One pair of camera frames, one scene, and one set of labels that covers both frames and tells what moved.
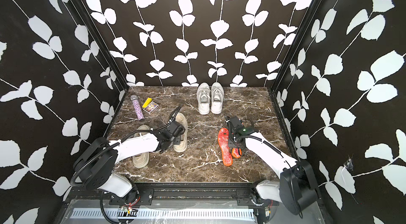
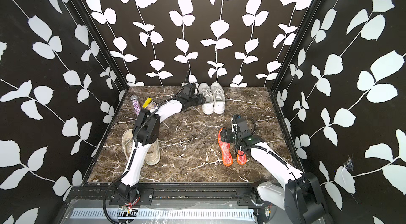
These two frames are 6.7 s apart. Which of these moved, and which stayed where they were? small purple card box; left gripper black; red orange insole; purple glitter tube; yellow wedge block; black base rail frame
Moved: left gripper black
Stayed: purple glitter tube; small purple card box; black base rail frame; yellow wedge block; red orange insole
